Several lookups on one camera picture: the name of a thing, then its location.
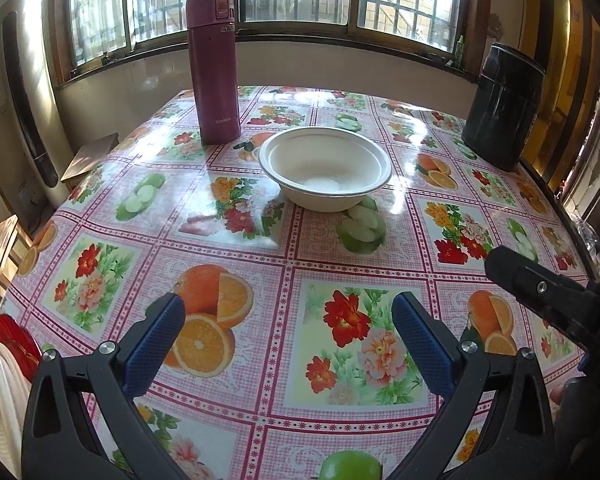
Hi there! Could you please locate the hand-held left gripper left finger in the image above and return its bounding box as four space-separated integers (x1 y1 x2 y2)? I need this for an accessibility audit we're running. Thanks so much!
21 292 191 480

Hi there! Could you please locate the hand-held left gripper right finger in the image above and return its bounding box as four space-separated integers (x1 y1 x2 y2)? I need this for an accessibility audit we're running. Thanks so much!
390 292 556 480

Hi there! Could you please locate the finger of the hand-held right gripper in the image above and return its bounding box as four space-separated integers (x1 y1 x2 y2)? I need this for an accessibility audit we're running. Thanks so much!
484 246 600 346

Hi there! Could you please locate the large red plate gold print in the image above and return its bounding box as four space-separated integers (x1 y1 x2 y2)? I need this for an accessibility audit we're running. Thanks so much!
0 313 43 382

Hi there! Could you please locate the cream plastic bowl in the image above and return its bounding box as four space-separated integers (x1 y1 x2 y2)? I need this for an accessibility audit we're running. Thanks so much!
0 321 32 480

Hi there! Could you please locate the clear plastic bag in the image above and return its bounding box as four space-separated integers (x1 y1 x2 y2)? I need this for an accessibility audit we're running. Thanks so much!
572 210 600 271

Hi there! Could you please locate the fruit and flower tablecloth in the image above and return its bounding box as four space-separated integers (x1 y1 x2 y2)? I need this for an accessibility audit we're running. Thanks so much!
0 85 600 480

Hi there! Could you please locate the black cylindrical container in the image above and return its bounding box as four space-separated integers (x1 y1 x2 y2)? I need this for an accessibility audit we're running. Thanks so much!
461 43 547 172

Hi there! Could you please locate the tall wooden stool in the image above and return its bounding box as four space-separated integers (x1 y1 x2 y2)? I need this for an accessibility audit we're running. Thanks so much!
0 214 36 306

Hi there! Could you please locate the small wooden stool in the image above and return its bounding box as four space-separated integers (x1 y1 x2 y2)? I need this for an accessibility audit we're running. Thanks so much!
60 132 120 192

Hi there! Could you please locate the golden wooden door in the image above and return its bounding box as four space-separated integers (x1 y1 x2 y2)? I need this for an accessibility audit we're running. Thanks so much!
522 0 600 186

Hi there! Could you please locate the purple thermos bottle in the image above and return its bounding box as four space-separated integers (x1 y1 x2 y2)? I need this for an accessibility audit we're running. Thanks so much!
185 0 241 146

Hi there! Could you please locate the tower air conditioner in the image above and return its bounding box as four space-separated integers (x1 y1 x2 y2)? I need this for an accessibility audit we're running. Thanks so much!
0 0 76 208

